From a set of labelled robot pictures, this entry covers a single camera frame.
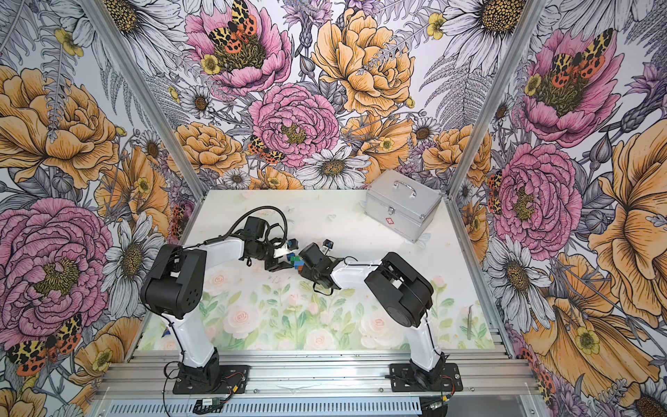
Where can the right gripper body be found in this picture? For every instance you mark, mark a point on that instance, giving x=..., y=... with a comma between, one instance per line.
x=312, y=274

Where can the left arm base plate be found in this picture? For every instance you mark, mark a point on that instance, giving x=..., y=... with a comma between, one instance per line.
x=216, y=379

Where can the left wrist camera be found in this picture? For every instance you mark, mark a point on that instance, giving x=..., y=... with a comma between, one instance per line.
x=287, y=248

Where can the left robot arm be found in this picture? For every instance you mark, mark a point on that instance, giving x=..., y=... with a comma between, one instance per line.
x=174, y=286

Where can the silver first aid case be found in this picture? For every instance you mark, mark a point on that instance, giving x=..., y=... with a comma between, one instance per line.
x=402, y=204

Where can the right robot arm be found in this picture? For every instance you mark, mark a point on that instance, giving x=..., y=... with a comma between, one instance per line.
x=404, y=294

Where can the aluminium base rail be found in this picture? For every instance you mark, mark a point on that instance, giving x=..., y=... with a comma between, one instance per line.
x=283, y=374

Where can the metal tweezers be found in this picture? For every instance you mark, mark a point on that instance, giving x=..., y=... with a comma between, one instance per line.
x=470, y=323

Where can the small green circuit board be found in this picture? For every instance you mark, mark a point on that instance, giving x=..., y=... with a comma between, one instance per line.
x=207, y=406

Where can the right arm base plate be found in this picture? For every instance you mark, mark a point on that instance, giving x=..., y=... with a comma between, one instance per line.
x=405, y=377

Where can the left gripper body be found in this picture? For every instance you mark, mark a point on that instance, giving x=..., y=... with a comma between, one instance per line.
x=265, y=252

